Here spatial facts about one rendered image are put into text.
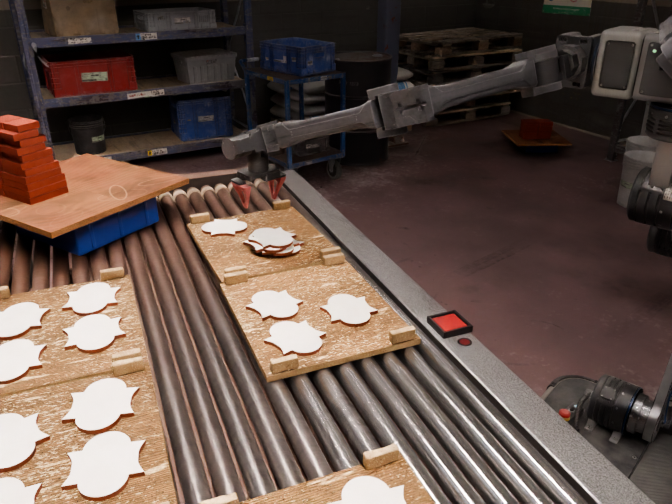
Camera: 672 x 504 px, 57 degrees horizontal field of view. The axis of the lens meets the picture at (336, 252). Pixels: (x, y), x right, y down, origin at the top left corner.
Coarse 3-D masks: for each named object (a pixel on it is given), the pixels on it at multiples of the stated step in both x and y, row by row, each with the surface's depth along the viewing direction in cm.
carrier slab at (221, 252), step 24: (240, 216) 195; (264, 216) 195; (288, 216) 195; (216, 240) 179; (240, 240) 179; (312, 240) 179; (216, 264) 165; (240, 264) 165; (264, 264) 165; (288, 264) 165; (312, 264) 166
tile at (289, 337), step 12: (276, 324) 137; (288, 324) 137; (300, 324) 137; (276, 336) 133; (288, 336) 133; (300, 336) 133; (312, 336) 133; (324, 336) 134; (288, 348) 129; (300, 348) 129; (312, 348) 129
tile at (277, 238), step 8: (256, 232) 175; (264, 232) 175; (272, 232) 175; (280, 232) 175; (248, 240) 171; (256, 240) 170; (264, 240) 170; (272, 240) 170; (280, 240) 170; (288, 240) 170; (264, 248) 167; (280, 248) 167
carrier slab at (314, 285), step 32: (224, 288) 154; (256, 288) 154; (288, 288) 154; (320, 288) 154; (352, 288) 154; (256, 320) 140; (288, 320) 140; (320, 320) 140; (384, 320) 140; (256, 352) 129; (320, 352) 129; (352, 352) 129; (384, 352) 132
